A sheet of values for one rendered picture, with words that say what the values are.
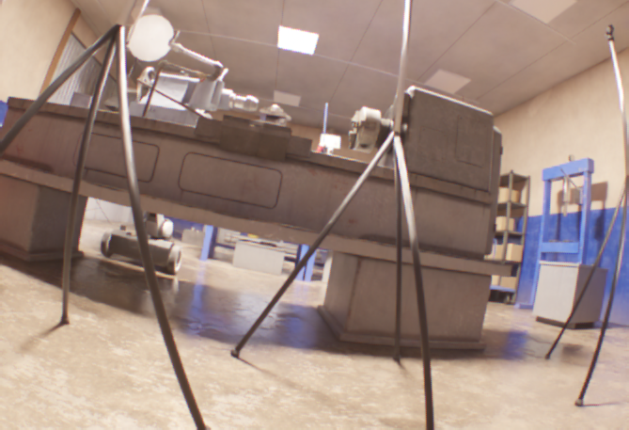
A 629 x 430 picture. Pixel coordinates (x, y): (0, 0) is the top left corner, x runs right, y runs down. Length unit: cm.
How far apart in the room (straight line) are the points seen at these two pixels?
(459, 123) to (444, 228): 58
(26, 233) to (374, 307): 177
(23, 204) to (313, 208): 151
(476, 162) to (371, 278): 86
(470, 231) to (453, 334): 54
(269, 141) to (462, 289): 117
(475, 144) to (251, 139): 119
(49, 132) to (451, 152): 215
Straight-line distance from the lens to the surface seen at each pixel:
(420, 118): 186
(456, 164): 189
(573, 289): 327
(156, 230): 269
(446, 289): 176
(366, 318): 162
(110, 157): 178
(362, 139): 188
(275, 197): 158
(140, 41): 555
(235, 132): 151
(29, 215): 198
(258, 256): 368
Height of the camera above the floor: 42
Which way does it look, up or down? 8 degrees up
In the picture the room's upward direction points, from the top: 11 degrees clockwise
